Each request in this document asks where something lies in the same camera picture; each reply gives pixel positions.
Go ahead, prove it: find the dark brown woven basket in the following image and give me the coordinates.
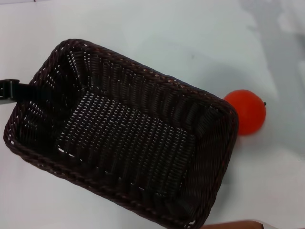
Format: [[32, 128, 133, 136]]
[[2, 38, 239, 227]]

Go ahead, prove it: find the red orange tomato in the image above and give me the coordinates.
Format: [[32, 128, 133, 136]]
[[223, 89, 267, 136]]

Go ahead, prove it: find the brown wooden edge piece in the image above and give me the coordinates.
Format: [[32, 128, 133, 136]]
[[203, 220, 265, 229]]

